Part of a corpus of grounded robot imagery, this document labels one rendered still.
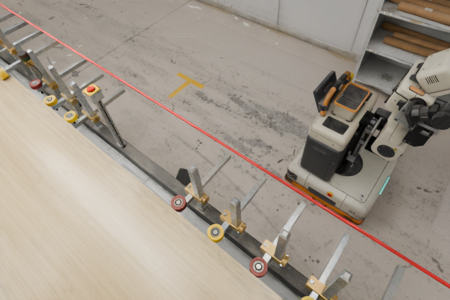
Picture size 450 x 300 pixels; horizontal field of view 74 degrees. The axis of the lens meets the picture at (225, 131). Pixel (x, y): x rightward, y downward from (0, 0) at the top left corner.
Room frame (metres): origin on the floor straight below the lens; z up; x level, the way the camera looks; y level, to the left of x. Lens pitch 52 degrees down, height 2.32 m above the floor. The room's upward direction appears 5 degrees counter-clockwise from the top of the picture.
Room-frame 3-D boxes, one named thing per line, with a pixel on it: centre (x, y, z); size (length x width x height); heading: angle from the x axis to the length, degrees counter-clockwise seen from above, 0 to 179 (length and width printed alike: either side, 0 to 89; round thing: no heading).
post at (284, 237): (0.39, -0.20, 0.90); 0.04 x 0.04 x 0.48; 47
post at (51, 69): (1.59, 1.08, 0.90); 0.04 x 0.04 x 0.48; 47
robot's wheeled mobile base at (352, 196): (1.20, -0.91, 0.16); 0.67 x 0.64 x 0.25; 46
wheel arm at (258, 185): (0.65, -0.04, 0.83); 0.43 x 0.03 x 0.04; 137
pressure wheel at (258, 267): (0.34, -0.09, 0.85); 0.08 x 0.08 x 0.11
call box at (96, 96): (1.24, 0.71, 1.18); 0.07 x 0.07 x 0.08; 47
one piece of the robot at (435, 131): (1.00, -1.12, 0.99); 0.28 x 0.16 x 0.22; 136
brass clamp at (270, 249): (0.41, -0.18, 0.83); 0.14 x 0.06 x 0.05; 47
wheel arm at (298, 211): (0.48, -0.23, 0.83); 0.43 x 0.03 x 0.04; 137
